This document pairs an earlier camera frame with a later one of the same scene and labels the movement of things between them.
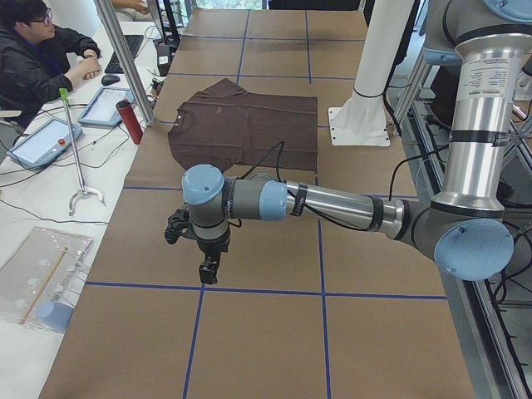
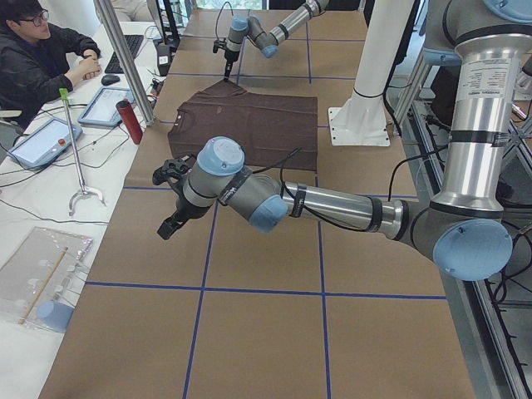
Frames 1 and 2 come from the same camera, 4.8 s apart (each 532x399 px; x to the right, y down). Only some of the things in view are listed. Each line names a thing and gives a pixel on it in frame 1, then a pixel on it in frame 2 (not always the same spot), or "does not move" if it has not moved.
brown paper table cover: (302, 307) does not move
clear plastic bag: (41, 282) does not move
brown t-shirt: (240, 132) does not move
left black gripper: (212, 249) → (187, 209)
